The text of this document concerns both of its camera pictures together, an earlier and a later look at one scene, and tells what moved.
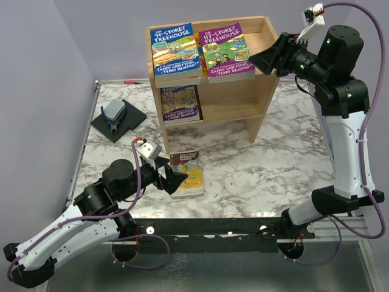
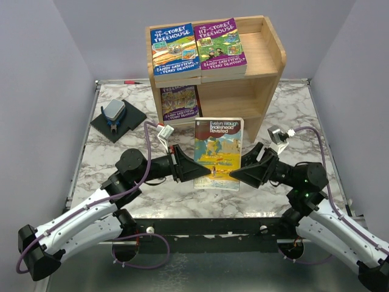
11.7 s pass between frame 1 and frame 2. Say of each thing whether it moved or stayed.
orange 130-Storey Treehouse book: moved
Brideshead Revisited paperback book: moved
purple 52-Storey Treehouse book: stayed
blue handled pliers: stayed
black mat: stayed
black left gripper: moved
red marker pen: stayed
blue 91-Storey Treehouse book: stayed
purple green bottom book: moved
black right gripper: moved
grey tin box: stayed
